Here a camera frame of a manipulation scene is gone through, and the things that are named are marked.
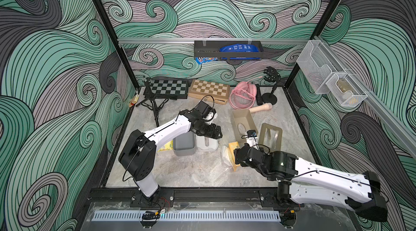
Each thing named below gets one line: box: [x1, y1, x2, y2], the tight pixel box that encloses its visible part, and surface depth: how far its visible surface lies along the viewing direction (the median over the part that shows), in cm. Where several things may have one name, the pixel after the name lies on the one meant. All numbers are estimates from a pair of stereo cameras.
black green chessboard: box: [150, 78, 190, 101], surface depth 117 cm
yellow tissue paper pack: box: [157, 139, 174, 152], surface depth 85 cm
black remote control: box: [255, 83, 263, 106], surface depth 113 cm
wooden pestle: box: [248, 103, 273, 114], surface depth 107 cm
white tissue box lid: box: [195, 134, 219, 152], surface depth 92 cm
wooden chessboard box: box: [187, 79, 231, 105], surface depth 116 cm
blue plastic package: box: [219, 43, 259, 53], surface depth 94 cm
